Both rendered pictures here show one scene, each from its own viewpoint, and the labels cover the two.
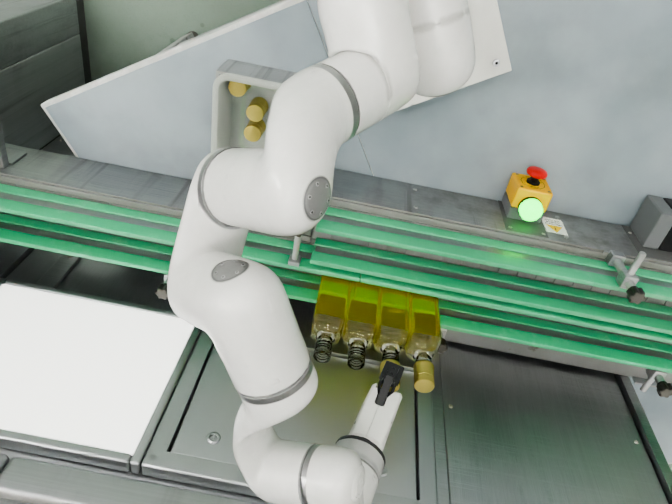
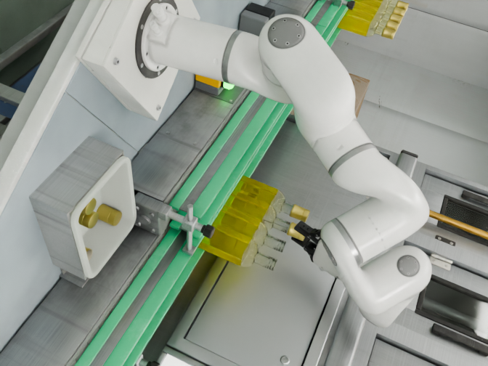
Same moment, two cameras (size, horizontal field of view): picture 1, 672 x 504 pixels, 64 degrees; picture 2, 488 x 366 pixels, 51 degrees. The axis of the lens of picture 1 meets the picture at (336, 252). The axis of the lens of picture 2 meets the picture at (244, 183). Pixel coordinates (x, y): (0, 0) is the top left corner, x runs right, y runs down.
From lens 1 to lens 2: 91 cm
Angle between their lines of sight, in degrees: 52
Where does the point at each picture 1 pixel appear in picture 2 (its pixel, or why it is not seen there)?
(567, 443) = (311, 165)
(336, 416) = (280, 278)
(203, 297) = (416, 285)
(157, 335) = not seen: outside the picture
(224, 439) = (287, 353)
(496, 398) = (274, 183)
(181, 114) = (10, 277)
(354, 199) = (176, 179)
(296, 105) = (402, 179)
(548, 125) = not seen: hidden behind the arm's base
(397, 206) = (191, 154)
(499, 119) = not seen: hidden behind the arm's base
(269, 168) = (421, 213)
